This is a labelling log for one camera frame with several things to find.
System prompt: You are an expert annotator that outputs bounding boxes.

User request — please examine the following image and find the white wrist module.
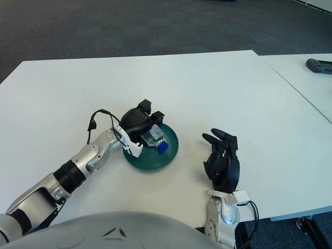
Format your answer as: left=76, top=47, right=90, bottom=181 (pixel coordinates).
left=114, top=124, right=144, bottom=158
left=232, top=190, right=251, bottom=207

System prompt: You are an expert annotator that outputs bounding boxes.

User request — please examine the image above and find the clear bottle with blue cap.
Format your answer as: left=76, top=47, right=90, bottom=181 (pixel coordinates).
left=141, top=124, right=169, bottom=154

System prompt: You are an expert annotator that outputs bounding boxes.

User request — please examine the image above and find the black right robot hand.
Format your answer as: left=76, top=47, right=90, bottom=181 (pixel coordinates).
left=202, top=128, right=241, bottom=194

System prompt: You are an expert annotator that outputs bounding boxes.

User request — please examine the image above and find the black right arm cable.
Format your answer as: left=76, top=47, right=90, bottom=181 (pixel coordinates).
left=243, top=201, right=259, bottom=247

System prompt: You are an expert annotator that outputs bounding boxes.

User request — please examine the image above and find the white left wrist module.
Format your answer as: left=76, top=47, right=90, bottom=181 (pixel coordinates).
left=114, top=124, right=144, bottom=158

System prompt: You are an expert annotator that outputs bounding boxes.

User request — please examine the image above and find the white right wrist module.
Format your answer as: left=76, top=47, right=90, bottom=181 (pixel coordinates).
left=232, top=190, right=251, bottom=207

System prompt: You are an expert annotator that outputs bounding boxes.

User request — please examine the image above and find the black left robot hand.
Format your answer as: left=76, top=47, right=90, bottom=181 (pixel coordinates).
left=119, top=99, right=166, bottom=143

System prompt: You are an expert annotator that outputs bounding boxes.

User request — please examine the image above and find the black table leg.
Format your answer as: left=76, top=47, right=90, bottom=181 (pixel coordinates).
left=234, top=222, right=251, bottom=249

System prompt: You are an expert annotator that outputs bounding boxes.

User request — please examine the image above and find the grey robot torso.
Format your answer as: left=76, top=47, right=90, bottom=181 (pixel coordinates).
left=0, top=210, right=221, bottom=249

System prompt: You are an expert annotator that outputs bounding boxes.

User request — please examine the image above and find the grey handheld controller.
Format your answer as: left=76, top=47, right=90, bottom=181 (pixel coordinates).
left=305, top=58, right=332, bottom=73

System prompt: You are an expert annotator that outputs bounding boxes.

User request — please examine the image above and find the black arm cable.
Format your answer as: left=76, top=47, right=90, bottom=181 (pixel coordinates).
left=243, top=201, right=259, bottom=247
left=87, top=109, right=128, bottom=146

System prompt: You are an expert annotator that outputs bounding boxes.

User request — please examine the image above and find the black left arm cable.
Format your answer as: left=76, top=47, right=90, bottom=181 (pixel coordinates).
left=87, top=109, right=128, bottom=146

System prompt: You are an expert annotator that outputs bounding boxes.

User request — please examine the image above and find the black table foot with caster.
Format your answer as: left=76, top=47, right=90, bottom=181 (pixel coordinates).
left=295, top=216, right=332, bottom=249

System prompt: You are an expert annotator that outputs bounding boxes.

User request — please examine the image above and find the green round plate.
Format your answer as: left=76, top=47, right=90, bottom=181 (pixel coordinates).
left=122, top=123, right=179, bottom=172

